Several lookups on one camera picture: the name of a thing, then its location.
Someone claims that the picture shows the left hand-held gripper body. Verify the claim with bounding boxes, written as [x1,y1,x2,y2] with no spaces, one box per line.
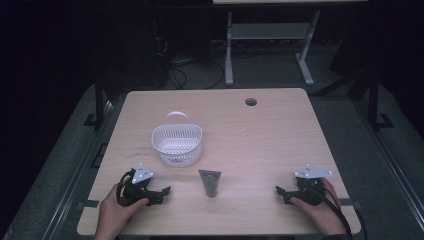
[117,162,158,208]

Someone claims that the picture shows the person's right hand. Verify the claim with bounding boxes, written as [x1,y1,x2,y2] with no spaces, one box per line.
[289,177,348,237]

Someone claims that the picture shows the aluminium floor rail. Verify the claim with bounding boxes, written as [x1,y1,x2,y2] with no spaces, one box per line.
[353,99,424,218]
[41,99,116,240]

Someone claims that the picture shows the white perforated plastic basket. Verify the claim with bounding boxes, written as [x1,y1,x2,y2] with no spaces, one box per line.
[151,110,204,168]

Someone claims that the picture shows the person's left hand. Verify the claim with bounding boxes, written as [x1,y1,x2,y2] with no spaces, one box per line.
[94,179,150,240]

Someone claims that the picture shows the black floor cables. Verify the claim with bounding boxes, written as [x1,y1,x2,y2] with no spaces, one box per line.
[156,34,226,91]

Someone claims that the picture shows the grey squeeze tube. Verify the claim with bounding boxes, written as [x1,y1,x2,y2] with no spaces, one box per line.
[198,169,222,198]

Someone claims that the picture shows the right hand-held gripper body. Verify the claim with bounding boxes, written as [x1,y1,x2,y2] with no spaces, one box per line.
[290,163,334,206]

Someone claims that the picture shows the dark tape strip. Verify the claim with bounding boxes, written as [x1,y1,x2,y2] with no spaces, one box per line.
[339,198,362,210]
[79,199,100,210]

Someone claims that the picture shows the black metal post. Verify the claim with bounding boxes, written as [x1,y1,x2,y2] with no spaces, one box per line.
[366,71,395,132]
[83,74,107,129]

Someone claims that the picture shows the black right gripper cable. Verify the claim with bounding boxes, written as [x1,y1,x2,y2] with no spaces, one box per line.
[308,181,369,240]

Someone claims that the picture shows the white metal stand frame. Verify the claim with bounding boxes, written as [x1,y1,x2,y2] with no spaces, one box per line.
[224,10,322,87]

